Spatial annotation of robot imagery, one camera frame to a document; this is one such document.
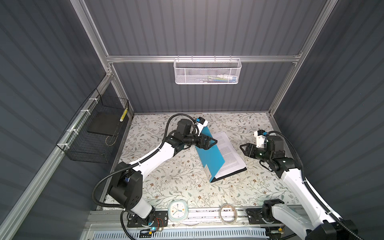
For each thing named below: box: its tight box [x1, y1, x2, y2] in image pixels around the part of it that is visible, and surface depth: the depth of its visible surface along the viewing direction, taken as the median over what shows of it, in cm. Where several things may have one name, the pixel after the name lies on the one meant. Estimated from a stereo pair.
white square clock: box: [167, 199, 189, 223], surface depth 75 cm
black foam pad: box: [87, 112, 123, 136], surface depth 79 cm
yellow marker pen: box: [119, 107, 128, 122], surface depth 83 cm
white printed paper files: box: [212, 131, 247, 179], surface depth 97 cm
